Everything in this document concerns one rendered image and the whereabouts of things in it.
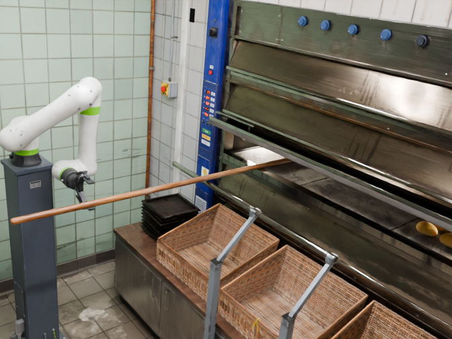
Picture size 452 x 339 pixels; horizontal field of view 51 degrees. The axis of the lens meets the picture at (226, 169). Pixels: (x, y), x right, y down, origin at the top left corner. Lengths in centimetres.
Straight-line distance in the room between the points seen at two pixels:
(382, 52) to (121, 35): 191
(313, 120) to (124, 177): 180
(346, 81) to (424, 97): 39
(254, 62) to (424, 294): 147
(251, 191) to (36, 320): 148
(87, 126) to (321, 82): 119
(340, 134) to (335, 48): 41
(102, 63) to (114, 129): 49
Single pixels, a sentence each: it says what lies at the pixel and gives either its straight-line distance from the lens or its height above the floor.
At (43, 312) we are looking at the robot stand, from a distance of 315.
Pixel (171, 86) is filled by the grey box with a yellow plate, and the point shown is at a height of 149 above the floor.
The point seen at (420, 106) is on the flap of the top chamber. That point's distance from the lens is 214.
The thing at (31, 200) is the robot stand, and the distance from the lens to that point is 275.
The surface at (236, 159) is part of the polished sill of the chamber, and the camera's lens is 295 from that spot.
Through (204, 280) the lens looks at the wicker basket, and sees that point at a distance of 261.
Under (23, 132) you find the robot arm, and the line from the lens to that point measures 247.
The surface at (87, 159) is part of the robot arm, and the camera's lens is 261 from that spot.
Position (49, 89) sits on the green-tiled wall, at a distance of 336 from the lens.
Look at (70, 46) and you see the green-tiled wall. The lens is 336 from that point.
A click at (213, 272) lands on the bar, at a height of 90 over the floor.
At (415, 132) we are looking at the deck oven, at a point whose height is 167.
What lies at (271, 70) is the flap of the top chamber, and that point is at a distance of 265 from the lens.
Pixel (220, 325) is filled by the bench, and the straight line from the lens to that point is 253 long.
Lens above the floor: 219
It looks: 21 degrees down
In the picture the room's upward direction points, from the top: 6 degrees clockwise
